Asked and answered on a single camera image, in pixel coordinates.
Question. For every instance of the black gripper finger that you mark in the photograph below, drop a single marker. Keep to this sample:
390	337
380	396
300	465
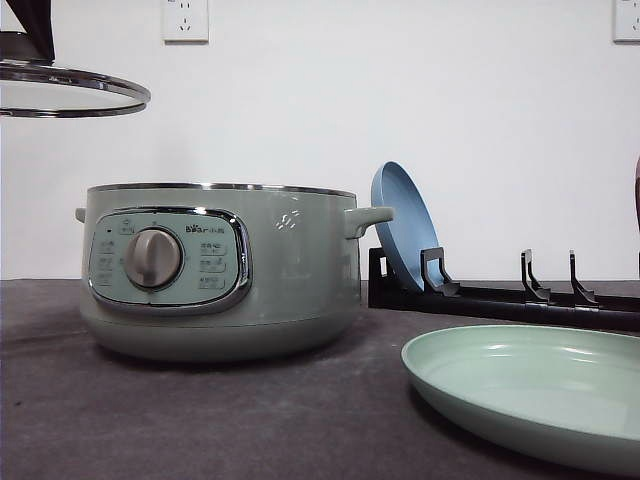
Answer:
37	42

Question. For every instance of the black plate rack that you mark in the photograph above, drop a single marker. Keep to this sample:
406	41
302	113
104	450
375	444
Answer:
438	292

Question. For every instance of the green plate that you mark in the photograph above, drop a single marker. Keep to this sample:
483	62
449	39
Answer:
567	392

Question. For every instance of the green electric steamer pot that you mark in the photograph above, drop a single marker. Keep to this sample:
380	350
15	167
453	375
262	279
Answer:
213	272

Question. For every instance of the blue plate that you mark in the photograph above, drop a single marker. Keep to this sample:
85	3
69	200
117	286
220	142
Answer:
412	228

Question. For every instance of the glass lid green knob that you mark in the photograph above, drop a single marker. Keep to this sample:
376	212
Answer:
44	90

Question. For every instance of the white wall socket left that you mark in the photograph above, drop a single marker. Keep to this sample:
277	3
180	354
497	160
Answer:
184	24

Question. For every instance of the white wall socket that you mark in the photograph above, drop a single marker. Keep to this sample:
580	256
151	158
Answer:
627	23
184	24

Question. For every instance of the white wall socket right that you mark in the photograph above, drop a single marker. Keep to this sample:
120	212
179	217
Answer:
627	23

